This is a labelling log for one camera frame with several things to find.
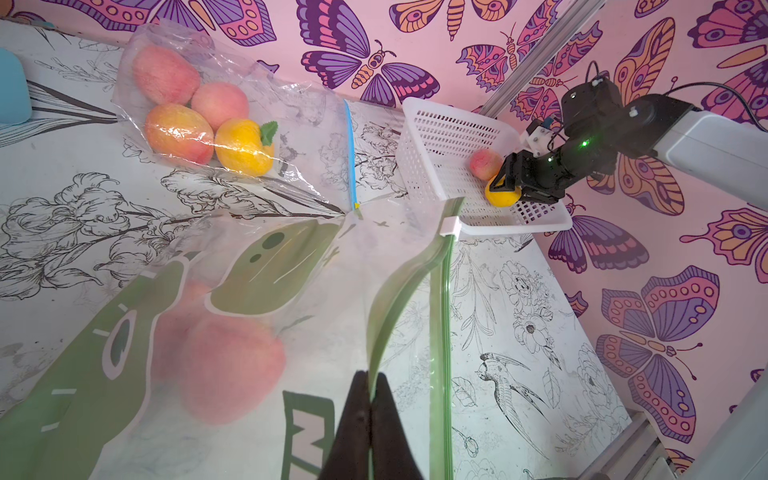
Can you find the green printed zip bag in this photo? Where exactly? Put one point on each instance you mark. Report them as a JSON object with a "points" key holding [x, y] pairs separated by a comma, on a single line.
{"points": [[366, 291]]}

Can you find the white plastic basket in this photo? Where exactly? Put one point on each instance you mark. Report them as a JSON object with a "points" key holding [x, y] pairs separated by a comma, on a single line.
{"points": [[433, 156]]}

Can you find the yellow-orange peach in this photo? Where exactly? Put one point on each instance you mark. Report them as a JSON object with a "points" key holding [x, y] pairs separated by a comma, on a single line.
{"points": [[244, 146]]}

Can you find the yellow bell pepper toy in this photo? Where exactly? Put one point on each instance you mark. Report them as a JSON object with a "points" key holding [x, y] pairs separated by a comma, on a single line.
{"points": [[500, 195]]}

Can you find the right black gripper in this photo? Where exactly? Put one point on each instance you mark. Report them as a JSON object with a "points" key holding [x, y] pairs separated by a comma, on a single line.
{"points": [[543, 179]]}

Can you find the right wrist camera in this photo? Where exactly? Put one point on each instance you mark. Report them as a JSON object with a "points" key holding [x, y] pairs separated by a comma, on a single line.
{"points": [[538, 139]]}

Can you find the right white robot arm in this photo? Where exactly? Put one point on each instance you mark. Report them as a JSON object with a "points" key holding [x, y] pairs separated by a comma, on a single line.
{"points": [[599, 128]]}

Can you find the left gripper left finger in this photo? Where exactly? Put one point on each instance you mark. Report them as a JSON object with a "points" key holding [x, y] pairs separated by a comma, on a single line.
{"points": [[349, 455]]}

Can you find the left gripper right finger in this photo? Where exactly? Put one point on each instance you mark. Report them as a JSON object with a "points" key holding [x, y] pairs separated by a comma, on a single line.
{"points": [[391, 455]]}

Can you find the clear blue-zipper zip bag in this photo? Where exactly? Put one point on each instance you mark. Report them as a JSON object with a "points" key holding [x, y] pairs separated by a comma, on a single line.
{"points": [[314, 144]]}

